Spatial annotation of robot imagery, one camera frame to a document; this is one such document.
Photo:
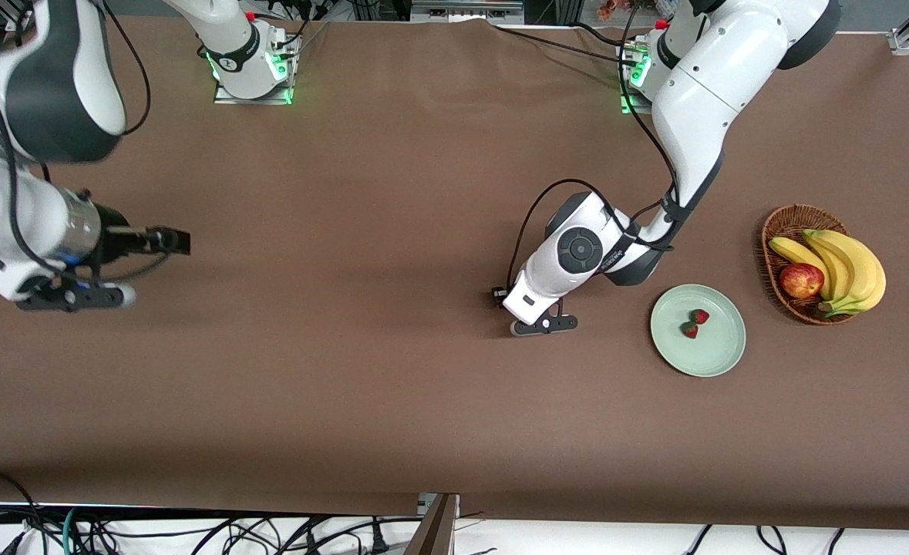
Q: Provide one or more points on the pale green plate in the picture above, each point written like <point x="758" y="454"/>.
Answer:
<point x="720" y="347"/>

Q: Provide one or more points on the red apple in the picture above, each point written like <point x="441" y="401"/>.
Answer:
<point x="801" y="280"/>

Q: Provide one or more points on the grey metal background box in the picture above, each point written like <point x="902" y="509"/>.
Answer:
<point x="466" y="9"/>

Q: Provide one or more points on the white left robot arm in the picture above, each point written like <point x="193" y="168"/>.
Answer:
<point x="724" y="69"/>

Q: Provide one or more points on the brown table cover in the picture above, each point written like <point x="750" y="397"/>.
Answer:
<point x="454" y="424"/>

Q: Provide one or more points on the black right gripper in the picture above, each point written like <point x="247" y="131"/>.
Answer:
<point x="120" y="239"/>

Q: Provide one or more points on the orange background object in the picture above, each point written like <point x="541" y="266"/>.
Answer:
<point x="614" y="9"/>

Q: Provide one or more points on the brown wicker basket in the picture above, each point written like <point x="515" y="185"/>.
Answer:
<point x="772" y="270"/>

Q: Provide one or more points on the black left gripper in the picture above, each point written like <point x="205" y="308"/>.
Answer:
<point x="498" y="295"/>

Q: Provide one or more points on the aluminium table post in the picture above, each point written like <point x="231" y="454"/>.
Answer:
<point x="435" y="528"/>

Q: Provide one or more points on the yellow banana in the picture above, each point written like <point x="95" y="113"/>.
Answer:
<point x="797" y="253"/>
<point x="836" y="266"/>
<point x="870" y="274"/>

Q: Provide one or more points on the red strawberry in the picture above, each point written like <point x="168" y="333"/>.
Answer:
<point x="689" y="330"/>
<point x="700" y="316"/>

